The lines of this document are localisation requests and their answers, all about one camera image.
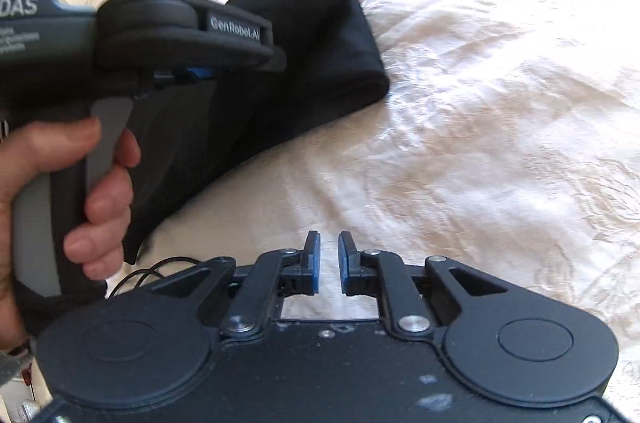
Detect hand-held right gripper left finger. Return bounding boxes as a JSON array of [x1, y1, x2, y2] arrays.
[[149, 230, 322, 339]]

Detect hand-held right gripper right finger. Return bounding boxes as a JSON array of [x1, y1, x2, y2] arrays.
[[338, 230, 511, 340]]

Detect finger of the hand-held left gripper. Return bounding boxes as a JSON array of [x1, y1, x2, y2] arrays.
[[187, 8, 289, 80]]

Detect black pants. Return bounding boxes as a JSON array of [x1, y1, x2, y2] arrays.
[[102, 0, 391, 266]]

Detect person's left hand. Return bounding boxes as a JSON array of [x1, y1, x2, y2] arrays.
[[0, 117, 142, 350]]

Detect cream embroidered bedspread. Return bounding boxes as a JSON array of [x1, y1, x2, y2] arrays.
[[117, 0, 640, 423]]

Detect black cable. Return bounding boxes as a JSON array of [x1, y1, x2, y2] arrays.
[[107, 256, 202, 299]]

